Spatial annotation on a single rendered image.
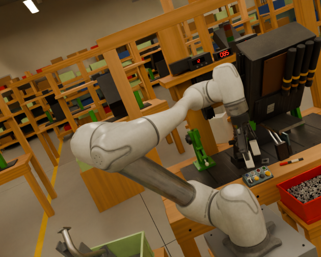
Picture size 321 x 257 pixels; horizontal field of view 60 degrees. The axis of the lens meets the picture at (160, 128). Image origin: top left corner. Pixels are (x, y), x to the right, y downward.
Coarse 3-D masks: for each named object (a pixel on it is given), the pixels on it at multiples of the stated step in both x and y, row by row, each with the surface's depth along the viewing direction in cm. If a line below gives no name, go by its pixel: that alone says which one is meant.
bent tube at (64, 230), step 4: (64, 228) 128; (68, 228) 130; (60, 232) 128; (64, 232) 127; (68, 232) 129; (64, 236) 127; (68, 236) 127; (64, 240) 126; (68, 240) 126; (68, 244) 125; (72, 244) 125; (68, 248) 124; (72, 248) 124; (76, 248) 126; (72, 252) 124; (76, 252) 124; (80, 252) 126; (92, 252) 133; (96, 252) 136; (100, 252) 138; (104, 252) 142; (76, 256) 124; (80, 256) 125; (84, 256) 127; (88, 256) 129; (92, 256) 132; (96, 256) 135
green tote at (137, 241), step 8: (144, 232) 144; (120, 240) 145; (128, 240) 145; (136, 240) 145; (144, 240) 139; (96, 248) 146; (112, 248) 146; (120, 248) 146; (128, 248) 146; (136, 248) 146; (144, 248) 136; (120, 256) 148; (128, 256) 148; (144, 256) 131; (152, 256) 143
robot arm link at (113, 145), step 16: (96, 128) 82; (112, 128) 78; (128, 128) 77; (144, 128) 78; (96, 144) 73; (112, 144) 73; (128, 144) 74; (144, 144) 77; (96, 160) 74; (112, 160) 73; (128, 160) 75
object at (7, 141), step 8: (56, 72) 996; (16, 80) 971; (56, 80) 1009; (0, 88) 962; (8, 88) 960; (32, 88) 993; (8, 96) 1006; (24, 96) 980; (8, 104) 971; (32, 104) 998; (40, 104) 1000; (72, 104) 1075; (16, 112) 988; (16, 120) 1011; (24, 120) 1004; (48, 120) 1047; (0, 128) 1023; (8, 128) 998; (8, 136) 1003; (24, 136) 1012; (0, 144) 1033; (8, 144) 998; (0, 152) 999
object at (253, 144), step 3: (249, 141) 124; (252, 141) 123; (255, 141) 122; (252, 144) 123; (255, 144) 123; (252, 147) 124; (255, 147) 123; (258, 147) 123; (252, 150) 124; (255, 150) 123; (258, 150) 123; (255, 153) 124; (258, 153) 123
